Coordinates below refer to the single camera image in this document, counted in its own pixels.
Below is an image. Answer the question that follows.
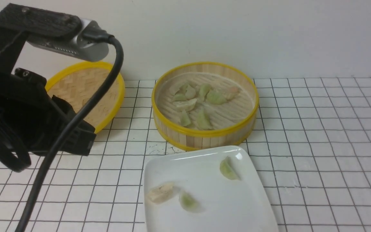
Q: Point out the white square ceramic plate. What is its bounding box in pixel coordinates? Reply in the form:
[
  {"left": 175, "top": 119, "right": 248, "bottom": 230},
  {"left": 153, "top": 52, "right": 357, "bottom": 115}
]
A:
[{"left": 143, "top": 146, "right": 279, "bottom": 232}]

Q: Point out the green steamed dumpling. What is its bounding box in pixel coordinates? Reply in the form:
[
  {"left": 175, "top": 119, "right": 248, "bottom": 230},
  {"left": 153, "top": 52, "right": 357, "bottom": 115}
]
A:
[
  {"left": 184, "top": 85, "right": 197, "bottom": 100},
  {"left": 198, "top": 83, "right": 212, "bottom": 102},
  {"left": 172, "top": 93, "right": 188, "bottom": 102},
  {"left": 196, "top": 109, "right": 213, "bottom": 130},
  {"left": 179, "top": 190, "right": 200, "bottom": 212},
  {"left": 219, "top": 157, "right": 240, "bottom": 180},
  {"left": 206, "top": 90, "right": 228, "bottom": 105}
]

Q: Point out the yellow rimmed bamboo steamer basket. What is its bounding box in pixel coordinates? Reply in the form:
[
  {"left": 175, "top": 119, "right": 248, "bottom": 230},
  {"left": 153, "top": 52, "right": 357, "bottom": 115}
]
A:
[{"left": 151, "top": 62, "right": 259, "bottom": 151}]

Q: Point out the yellow rimmed bamboo steamer lid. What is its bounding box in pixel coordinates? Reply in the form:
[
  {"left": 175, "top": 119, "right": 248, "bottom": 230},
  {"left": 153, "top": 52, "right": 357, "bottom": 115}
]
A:
[{"left": 45, "top": 61, "right": 126, "bottom": 134}]

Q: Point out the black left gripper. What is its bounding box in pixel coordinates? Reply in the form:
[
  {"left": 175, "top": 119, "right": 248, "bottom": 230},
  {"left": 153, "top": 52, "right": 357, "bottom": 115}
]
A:
[{"left": 0, "top": 3, "right": 82, "bottom": 172}]

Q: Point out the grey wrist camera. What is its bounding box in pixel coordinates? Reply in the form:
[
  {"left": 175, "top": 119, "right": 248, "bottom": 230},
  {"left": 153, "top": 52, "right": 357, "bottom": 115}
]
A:
[{"left": 27, "top": 18, "right": 109, "bottom": 62}]

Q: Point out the beige steamed dumpling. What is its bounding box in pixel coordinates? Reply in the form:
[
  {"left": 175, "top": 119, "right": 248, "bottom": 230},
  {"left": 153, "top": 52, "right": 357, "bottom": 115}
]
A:
[
  {"left": 146, "top": 182, "right": 174, "bottom": 204},
  {"left": 223, "top": 86, "right": 240, "bottom": 101}
]

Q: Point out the black camera cable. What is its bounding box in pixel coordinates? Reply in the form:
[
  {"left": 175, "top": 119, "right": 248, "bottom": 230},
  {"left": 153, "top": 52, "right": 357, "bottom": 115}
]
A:
[{"left": 14, "top": 27, "right": 124, "bottom": 232}]

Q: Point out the pale steamed dumpling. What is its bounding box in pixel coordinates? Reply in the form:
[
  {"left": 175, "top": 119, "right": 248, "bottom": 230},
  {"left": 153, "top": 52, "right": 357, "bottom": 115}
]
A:
[{"left": 172, "top": 98, "right": 197, "bottom": 112}]

